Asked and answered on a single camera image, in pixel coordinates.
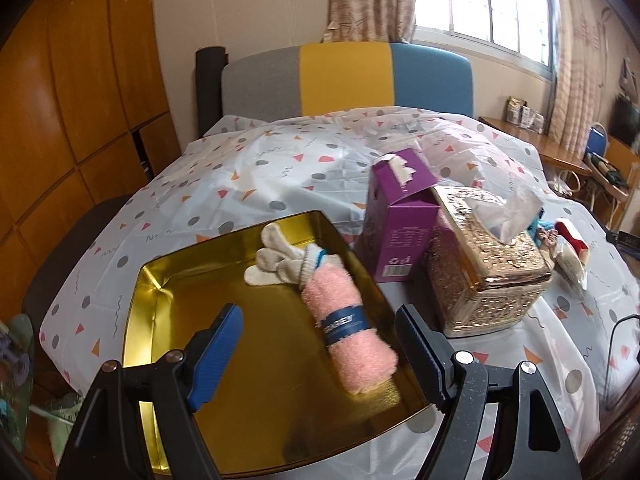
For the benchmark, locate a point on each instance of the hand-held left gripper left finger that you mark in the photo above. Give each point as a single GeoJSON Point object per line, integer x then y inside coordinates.
{"type": "Point", "coordinates": [216, 355]}

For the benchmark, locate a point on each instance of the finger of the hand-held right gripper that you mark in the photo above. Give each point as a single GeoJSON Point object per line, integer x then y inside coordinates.
{"type": "Point", "coordinates": [625, 239]}

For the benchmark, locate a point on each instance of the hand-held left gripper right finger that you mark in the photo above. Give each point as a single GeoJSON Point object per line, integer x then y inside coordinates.
{"type": "Point", "coordinates": [429, 360]}

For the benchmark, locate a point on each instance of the white plastic packet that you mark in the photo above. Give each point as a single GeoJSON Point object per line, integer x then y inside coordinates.
{"type": "Point", "coordinates": [570, 262]}

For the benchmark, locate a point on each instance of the gold metal tin tray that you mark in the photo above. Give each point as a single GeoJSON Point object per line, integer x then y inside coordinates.
{"type": "Point", "coordinates": [280, 410]}

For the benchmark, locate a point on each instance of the red sock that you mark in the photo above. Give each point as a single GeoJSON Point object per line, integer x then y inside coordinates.
{"type": "Point", "coordinates": [570, 232]}

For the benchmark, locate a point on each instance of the dark clutter on desk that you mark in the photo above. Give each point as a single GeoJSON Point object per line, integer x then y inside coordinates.
{"type": "Point", "coordinates": [607, 170]}

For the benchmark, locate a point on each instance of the colourful small trinket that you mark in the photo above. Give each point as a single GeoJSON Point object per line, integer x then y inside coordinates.
{"type": "Point", "coordinates": [544, 235]}

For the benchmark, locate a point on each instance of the gold ornate tissue box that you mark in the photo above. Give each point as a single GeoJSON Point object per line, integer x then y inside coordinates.
{"type": "Point", "coordinates": [490, 285]}

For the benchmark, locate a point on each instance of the blue chair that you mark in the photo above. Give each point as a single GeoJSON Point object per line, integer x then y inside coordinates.
{"type": "Point", "coordinates": [596, 142]}

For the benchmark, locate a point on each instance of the white knit glove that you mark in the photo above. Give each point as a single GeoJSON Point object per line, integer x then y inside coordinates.
{"type": "Point", "coordinates": [275, 265]}

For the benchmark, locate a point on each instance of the wooden desk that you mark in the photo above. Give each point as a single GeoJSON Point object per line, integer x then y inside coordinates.
{"type": "Point", "coordinates": [555, 147]}

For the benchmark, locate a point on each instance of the white facial tissue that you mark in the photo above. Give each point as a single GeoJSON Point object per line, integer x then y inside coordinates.
{"type": "Point", "coordinates": [510, 215]}

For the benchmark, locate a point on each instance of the pink rolled towel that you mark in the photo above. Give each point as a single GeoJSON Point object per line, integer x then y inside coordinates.
{"type": "Point", "coordinates": [330, 295]}

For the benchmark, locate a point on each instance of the black monitor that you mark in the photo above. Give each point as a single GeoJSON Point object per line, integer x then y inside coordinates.
{"type": "Point", "coordinates": [627, 120]}

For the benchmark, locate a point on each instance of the purple tissue carton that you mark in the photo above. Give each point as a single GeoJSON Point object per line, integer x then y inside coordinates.
{"type": "Point", "coordinates": [400, 240]}

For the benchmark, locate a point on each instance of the small boxes on desk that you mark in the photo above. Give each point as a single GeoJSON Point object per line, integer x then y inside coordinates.
{"type": "Point", "coordinates": [522, 112]}

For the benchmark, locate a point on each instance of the hanging bag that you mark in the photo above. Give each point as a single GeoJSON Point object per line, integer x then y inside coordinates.
{"type": "Point", "coordinates": [629, 76]}

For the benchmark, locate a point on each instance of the dark grey bed base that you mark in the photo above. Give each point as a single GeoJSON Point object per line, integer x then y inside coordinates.
{"type": "Point", "coordinates": [75, 245]}

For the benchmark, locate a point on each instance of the beige patterned curtain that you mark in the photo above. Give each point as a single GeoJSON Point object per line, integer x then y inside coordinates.
{"type": "Point", "coordinates": [580, 60]}
{"type": "Point", "coordinates": [370, 0]}

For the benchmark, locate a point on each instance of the floor clutter with plastic bag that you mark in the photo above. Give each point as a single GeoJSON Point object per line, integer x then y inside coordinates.
{"type": "Point", "coordinates": [30, 390]}

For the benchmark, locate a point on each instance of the patterned plastic bed sheet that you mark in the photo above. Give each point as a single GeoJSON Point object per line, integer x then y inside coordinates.
{"type": "Point", "coordinates": [280, 170]}

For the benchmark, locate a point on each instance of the window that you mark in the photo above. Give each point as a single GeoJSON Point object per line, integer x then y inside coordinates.
{"type": "Point", "coordinates": [480, 0]}

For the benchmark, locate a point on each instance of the grey yellow blue headboard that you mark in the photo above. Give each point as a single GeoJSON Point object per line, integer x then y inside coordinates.
{"type": "Point", "coordinates": [345, 75]}

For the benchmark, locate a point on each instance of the wooden wardrobe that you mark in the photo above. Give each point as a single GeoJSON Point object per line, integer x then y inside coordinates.
{"type": "Point", "coordinates": [75, 85]}

